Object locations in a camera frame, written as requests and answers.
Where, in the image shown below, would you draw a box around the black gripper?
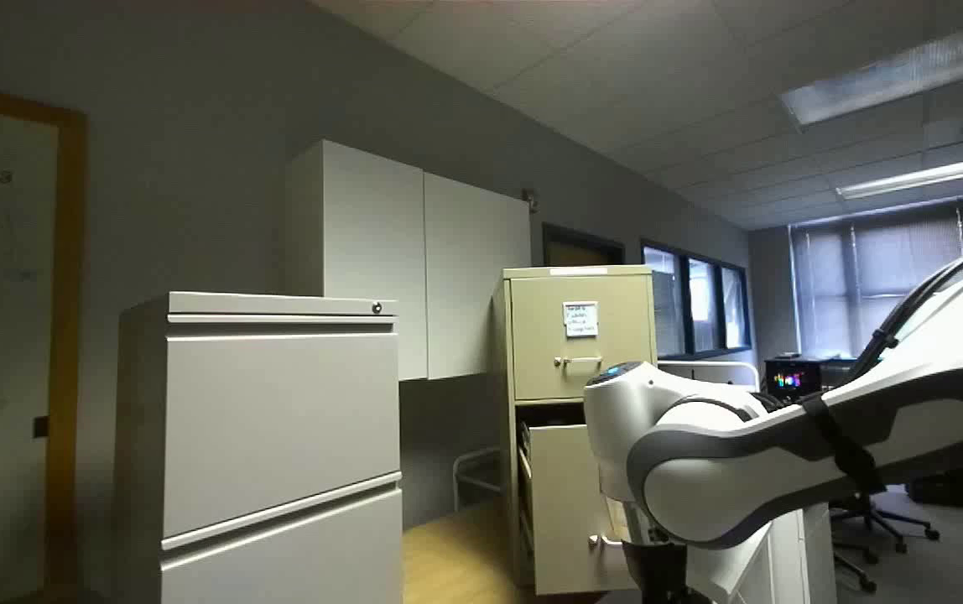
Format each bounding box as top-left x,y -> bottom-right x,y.
623,545 -> 687,604

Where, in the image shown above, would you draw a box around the beige bottom cabinet drawer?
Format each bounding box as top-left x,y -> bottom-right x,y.
521,423 -> 631,598

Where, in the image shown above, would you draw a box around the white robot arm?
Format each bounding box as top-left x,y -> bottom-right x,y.
583,254 -> 963,604

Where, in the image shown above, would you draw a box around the beige filing cabinet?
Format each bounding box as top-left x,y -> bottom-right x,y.
497,266 -> 658,601

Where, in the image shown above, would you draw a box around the grey lateral filing cabinet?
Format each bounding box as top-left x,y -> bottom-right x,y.
111,293 -> 403,604

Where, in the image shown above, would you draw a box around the black office chair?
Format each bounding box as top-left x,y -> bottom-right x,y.
831,495 -> 941,593

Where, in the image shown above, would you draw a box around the small lit monitor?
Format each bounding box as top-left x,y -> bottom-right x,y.
765,359 -> 821,398

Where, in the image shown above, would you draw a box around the white paper label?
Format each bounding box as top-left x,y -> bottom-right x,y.
564,298 -> 598,338

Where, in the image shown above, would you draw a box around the dark interior windows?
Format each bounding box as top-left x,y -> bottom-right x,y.
640,242 -> 750,359

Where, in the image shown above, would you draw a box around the window blinds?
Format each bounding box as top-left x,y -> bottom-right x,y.
793,202 -> 963,359

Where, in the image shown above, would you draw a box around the lower ceiling light strip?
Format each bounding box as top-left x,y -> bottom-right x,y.
835,161 -> 963,202

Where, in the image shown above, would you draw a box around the upper ceiling light panel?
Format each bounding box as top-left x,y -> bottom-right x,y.
782,29 -> 963,127

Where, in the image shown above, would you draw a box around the wood framed whiteboard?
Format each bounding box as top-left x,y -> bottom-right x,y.
0,94 -> 87,604

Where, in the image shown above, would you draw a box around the white wall cabinet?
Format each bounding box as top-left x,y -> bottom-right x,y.
283,142 -> 531,378

